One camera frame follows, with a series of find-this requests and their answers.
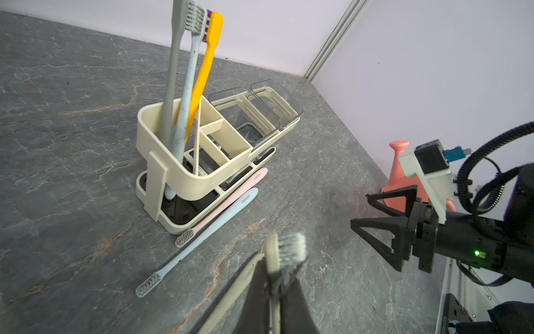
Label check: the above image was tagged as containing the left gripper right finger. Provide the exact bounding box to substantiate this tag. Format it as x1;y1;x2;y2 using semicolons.
280;277;319;334

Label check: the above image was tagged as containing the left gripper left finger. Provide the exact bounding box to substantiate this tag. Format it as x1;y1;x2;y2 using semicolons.
233;259;271;334

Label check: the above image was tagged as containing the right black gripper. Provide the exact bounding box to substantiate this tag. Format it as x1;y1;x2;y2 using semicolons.
350;184;512;274

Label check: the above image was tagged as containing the yellow toothbrush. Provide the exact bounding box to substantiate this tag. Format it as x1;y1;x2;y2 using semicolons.
186;10;224;140

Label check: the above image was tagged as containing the light blue toothbrush vertical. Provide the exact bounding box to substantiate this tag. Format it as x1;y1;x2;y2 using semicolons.
163;1;208;200

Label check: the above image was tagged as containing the grey-green toothbrush vertical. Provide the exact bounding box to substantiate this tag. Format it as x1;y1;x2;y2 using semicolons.
159;0;189;149

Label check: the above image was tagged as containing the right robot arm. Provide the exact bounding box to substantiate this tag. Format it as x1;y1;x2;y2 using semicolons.
350;122;533;287

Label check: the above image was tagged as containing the pink toothbrush near holder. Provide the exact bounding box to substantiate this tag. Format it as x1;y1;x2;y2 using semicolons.
175;167;268;249

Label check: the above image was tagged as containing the light blue toothbrush near holder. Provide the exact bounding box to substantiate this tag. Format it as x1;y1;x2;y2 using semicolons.
135;187;259;298

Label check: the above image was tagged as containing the cream toothbrush holder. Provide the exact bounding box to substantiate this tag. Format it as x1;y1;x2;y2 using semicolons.
136;80;303;235

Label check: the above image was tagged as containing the pink watering can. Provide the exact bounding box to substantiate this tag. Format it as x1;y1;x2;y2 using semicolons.
380;140;456;214

